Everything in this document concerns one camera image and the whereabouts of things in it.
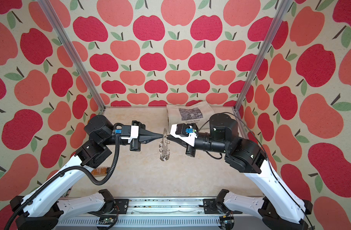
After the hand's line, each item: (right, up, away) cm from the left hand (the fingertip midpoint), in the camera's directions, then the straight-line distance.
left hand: (162, 136), depth 48 cm
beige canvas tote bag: (+21, +11, +60) cm, 65 cm away
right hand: (+4, +1, +3) cm, 6 cm away
